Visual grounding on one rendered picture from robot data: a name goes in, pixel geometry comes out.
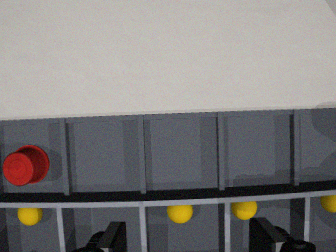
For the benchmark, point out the yellow ball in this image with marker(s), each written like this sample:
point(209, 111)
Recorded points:
point(180, 214)
point(30, 216)
point(328, 203)
point(244, 210)

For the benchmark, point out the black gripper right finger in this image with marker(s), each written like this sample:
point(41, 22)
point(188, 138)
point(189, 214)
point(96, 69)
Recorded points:
point(264, 237)

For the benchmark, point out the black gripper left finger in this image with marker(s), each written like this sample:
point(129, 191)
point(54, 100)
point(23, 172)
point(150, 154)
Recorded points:
point(114, 239)

